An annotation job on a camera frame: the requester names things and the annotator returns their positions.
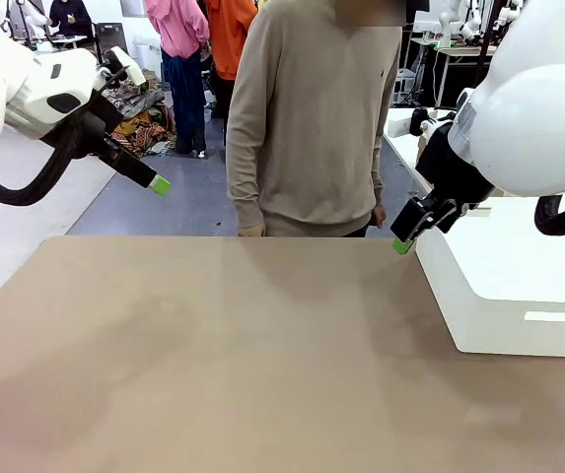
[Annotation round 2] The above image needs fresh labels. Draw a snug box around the person in black clothes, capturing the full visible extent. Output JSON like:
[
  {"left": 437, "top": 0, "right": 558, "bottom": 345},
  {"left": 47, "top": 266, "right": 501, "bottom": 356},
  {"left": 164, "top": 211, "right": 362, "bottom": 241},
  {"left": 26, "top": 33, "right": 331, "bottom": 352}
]
[{"left": 47, "top": 0, "right": 96, "bottom": 39}]

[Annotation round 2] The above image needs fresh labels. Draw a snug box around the black left arm hose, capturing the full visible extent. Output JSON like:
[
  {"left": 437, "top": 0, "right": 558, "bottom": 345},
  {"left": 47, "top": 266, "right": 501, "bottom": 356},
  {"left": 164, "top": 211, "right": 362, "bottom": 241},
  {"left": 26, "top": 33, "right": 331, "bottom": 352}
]
[{"left": 0, "top": 110, "right": 94, "bottom": 208}]

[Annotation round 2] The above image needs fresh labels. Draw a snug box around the person in beige sweater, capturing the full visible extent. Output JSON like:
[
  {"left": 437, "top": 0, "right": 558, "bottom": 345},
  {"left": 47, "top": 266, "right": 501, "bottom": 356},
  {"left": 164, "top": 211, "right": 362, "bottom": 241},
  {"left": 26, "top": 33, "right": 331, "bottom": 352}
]
[{"left": 225, "top": 0, "right": 406, "bottom": 238}]

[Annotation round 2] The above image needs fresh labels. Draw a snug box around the person's left forearm beige sleeve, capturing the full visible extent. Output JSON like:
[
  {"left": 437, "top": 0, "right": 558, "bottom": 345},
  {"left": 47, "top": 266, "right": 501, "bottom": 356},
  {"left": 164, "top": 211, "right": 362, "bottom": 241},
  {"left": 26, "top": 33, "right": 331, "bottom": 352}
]
[{"left": 369, "top": 142, "right": 389, "bottom": 211}]

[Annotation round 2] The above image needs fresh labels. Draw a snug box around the colourful fabric pile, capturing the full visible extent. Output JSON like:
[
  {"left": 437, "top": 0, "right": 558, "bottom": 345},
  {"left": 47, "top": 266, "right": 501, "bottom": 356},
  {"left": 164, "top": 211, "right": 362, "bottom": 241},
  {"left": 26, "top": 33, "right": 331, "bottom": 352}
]
[{"left": 102, "top": 81, "right": 178, "bottom": 160}]

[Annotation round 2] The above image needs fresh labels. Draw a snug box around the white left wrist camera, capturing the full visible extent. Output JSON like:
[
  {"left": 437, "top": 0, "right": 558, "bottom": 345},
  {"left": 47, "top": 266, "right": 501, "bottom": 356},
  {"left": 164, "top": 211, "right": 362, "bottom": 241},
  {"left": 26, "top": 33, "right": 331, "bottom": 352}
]
[{"left": 106, "top": 45, "right": 147, "bottom": 89}]

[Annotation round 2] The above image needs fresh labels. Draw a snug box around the small white bin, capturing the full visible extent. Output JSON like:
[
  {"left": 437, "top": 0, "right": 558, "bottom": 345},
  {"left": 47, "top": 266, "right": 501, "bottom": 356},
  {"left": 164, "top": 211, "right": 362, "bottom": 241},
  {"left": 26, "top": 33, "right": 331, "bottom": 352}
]
[{"left": 132, "top": 38, "right": 164, "bottom": 75}]

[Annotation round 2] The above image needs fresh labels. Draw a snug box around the background work table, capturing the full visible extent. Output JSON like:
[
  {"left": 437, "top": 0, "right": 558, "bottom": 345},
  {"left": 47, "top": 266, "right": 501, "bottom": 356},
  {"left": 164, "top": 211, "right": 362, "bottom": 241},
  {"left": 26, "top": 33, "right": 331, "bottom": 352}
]
[{"left": 399, "top": 34, "right": 498, "bottom": 110}]

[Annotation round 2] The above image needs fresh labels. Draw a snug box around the black right arm hose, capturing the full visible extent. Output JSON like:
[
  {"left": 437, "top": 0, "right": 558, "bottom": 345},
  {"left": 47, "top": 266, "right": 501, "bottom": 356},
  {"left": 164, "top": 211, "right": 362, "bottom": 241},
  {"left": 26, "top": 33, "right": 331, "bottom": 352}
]
[{"left": 532, "top": 186, "right": 565, "bottom": 237}]

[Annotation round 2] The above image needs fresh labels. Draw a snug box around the person's right forearm beige sleeve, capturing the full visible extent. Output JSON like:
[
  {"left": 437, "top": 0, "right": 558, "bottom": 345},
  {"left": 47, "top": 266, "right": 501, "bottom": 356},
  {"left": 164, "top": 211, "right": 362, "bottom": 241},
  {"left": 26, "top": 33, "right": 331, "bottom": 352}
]
[{"left": 225, "top": 142, "right": 267, "bottom": 231}]

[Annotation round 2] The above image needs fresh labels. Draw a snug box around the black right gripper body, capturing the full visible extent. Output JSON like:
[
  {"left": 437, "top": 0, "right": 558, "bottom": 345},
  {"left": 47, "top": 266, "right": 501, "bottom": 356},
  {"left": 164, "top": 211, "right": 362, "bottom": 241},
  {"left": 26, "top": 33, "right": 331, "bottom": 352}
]
[{"left": 415, "top": 120, "right": 498, "bottom": 208}]

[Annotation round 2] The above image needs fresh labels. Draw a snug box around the black arm hose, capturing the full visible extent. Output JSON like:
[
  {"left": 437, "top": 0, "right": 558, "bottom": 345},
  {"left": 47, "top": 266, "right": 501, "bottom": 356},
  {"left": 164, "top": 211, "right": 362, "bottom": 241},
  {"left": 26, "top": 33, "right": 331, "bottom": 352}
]
[
  {"left": 532, "top": 186, "right": 565, "bottom": 237},
  {"left": 0, "top": 110, "right": 94, "bottom": 208}
]

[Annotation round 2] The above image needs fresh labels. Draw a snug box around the person in pink hoodie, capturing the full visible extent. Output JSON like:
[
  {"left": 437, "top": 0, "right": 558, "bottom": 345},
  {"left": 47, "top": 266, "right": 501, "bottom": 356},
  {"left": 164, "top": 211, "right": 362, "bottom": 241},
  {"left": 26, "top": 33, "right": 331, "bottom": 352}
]
[{"left": 145, "top": 0, "right": 212, "bottom": 159}]

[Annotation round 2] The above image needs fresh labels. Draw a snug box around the dark chair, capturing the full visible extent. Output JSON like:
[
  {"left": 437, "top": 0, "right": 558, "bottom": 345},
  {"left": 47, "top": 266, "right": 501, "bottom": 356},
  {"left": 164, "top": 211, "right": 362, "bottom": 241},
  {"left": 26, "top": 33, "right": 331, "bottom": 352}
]
[{"left": 93, "top": 22, "right": 130, "bottom": 56}]

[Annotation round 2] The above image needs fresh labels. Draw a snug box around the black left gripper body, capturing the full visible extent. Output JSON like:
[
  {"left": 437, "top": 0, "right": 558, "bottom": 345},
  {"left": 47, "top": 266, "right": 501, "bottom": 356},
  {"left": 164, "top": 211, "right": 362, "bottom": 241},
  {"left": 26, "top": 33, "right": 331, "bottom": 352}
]
[{"left": 81, "top": 91, "right": 125, "bottom": 159}]

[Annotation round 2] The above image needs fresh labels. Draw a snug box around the large white storage box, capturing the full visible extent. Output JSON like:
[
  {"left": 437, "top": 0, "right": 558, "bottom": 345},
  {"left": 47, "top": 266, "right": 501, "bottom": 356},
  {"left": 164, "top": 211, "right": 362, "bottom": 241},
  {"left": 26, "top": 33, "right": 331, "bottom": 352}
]
[{"left": 383, "top": 106, "right": 565, "bottom": 359}]

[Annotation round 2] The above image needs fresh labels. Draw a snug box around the black vertical pole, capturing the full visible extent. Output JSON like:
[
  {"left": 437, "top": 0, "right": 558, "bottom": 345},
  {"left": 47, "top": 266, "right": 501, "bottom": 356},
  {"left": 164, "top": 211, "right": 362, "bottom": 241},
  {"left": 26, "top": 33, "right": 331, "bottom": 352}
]
[{"left": 473, "top": 0, "right": 504, "bottom": 70}]

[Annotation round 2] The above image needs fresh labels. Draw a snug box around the person in orange top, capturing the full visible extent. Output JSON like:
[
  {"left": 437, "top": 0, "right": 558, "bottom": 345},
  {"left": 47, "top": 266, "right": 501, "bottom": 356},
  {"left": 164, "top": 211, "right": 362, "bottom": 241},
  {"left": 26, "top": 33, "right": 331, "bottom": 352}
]
[{"left": 202, "top": 0, "right": 259, "bottom": 164}]

